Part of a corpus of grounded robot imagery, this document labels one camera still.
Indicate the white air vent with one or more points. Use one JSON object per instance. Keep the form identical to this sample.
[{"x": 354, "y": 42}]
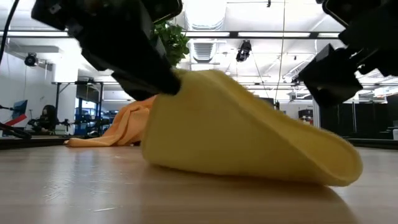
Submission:
[{"x": 203, "y": 51}]

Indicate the orange microfiber towel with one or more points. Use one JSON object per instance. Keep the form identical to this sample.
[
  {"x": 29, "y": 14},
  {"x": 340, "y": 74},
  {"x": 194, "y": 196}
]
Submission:
[{"x": 124, "y": 127}]

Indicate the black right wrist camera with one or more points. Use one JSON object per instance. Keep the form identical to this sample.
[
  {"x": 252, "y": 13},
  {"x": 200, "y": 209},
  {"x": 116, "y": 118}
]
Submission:
[{"x": 329, "y": 77}]

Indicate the blue and red board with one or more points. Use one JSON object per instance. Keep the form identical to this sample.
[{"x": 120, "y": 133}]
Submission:
[{"x": 18, "y": 113}]

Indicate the green leafy potted plant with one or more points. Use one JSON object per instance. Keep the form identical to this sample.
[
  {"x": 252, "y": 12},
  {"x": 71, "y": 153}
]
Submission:
[{"x": 174, "y": 43}]

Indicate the person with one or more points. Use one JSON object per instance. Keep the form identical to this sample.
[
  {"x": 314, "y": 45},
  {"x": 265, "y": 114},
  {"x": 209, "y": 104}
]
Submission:
[{"x": 46, "y": 119}]

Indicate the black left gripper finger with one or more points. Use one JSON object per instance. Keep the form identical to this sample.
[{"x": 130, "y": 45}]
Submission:
[
  {"x": 136, "y": 88},
  {"x": 155, "y": 68}
]

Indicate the black mounted camera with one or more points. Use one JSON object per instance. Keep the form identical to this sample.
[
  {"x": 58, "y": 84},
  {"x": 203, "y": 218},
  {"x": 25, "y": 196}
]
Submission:
[{"x": 244, "y": 51}]

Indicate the round black spotlight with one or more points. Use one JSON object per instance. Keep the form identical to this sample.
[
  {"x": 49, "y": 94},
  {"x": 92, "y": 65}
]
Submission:
[{"x": 31, "y": 59}]

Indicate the black metal rack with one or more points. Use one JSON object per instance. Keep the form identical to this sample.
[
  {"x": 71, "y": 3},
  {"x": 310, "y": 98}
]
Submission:
[{"x": 90, "y": 93}]

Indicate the yellow microfiber towel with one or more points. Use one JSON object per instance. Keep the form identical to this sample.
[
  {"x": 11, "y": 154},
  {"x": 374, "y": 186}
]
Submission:
[{"x": 233, "y": 130}]

